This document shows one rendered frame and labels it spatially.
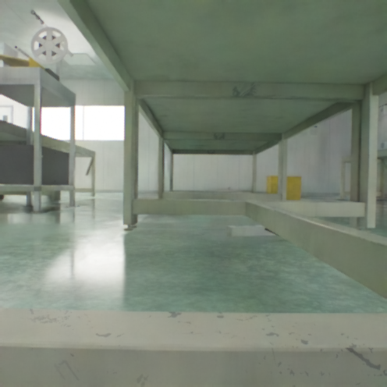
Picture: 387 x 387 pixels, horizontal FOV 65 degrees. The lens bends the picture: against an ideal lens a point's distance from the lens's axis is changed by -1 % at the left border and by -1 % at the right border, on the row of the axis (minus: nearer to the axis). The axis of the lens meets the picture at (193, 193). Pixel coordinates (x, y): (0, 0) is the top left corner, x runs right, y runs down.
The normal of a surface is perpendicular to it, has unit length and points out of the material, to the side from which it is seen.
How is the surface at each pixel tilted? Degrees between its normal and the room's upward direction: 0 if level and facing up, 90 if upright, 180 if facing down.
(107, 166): 90
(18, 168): 90
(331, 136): 90
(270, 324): 0
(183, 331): 0
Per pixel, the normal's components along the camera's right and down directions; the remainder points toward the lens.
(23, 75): 0.00, 0.03
